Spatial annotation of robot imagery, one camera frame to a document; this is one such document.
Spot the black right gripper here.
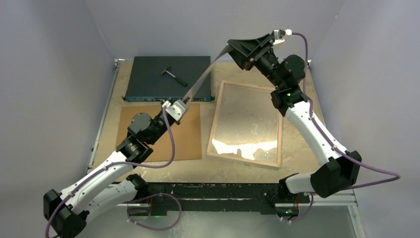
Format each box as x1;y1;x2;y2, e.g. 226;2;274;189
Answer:
226;33;286;89

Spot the large printed photo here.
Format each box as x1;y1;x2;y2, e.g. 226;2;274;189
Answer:
181;44;233;104

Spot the clear acrylic sheet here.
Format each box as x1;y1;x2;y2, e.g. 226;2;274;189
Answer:
211;83;281;163

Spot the white wooden picture frame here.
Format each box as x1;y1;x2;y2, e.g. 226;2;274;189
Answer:
207;80;283;169

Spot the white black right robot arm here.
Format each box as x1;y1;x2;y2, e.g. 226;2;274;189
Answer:
227;30;362;202

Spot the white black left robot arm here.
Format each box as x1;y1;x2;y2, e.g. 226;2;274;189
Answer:
43;102;188;238

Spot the black hammer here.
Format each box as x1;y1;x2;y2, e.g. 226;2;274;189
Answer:
161;66;188;87

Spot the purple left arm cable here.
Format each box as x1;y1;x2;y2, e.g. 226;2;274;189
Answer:
45;105;182;238

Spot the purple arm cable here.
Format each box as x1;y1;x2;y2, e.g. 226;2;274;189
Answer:
279;32;401;224
45;105;182;238

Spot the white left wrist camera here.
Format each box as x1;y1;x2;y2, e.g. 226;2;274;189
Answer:
162;100;189;121

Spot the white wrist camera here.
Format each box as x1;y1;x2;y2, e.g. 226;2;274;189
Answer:
162;100;189;121
271;29;292;46

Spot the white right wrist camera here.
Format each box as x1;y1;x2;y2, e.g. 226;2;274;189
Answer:
271;29;292;46

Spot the dark network switch box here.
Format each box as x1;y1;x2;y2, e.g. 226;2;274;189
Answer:
122;56;210;102

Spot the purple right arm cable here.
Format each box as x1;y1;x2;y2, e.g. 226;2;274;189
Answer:
279;32;401;224

